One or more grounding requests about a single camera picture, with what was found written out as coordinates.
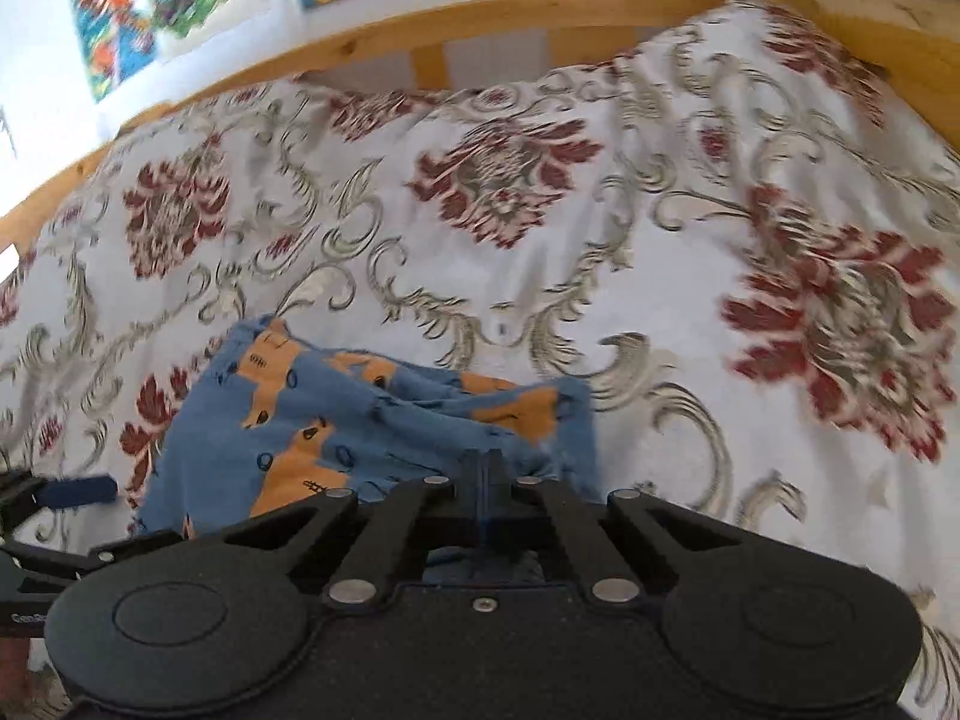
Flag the large colourful wall poster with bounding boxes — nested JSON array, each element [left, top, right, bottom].
[[69, 0, 276, 104]]

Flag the blue pants with orange print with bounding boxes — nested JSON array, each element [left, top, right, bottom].
[[135, 313, 602, 545]]

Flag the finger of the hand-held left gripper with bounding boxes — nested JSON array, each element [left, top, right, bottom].
[[0, 529, 185, 586], [0, 471, 119, 537]]

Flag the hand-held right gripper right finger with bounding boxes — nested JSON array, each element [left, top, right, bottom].
[[486, 450, 741, 606]]

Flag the white floral blanket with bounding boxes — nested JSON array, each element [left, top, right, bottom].
[[0, 0, 960, 720]]

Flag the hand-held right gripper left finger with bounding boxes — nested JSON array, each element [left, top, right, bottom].
[[225, 450, 487, 610]]

